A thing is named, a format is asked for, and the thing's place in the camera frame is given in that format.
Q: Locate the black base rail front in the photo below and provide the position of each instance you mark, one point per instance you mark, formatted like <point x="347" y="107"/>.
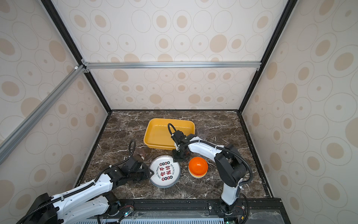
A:
<point x="194" y="211"/>

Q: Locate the black frame post left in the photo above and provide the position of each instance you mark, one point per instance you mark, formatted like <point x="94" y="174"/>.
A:
<point x="63" y="31"/>

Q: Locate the white plate red characters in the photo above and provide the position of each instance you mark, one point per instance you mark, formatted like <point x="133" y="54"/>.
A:
<point x="166" y="172"/>

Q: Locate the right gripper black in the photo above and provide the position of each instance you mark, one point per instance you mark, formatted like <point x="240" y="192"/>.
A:
<point x="175" y="159"/>

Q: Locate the yellow plastic bin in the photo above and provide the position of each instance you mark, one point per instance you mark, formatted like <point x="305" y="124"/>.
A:
<point x="157" y="135"/>

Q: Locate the black frame post right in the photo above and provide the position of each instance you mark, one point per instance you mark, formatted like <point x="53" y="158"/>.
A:
<point x="282" y="22"/>

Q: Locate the black frame post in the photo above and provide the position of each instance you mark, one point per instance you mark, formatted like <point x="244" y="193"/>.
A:
<point x="282" y="22"/>
<point x="63" y="31"/>

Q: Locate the diagonal aluminium rail left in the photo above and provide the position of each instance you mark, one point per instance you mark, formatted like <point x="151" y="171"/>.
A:
<point x="15" y="138"/>

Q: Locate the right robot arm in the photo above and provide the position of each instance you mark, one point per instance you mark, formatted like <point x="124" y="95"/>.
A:
<point x="233" y="169"/>

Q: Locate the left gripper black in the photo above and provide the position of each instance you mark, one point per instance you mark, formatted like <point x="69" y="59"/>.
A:
<point x="147" y="174"/>

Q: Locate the orange bowl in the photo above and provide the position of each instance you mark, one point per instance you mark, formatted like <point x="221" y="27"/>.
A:
<point x="198" y="165"/>

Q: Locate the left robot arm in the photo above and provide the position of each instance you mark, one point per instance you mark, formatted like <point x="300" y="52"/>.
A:
<point x="89" y="199"/>

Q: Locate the horizontal aluminium rail back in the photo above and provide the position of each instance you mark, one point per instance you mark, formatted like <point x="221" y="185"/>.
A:
<point x="167" y="65"/>

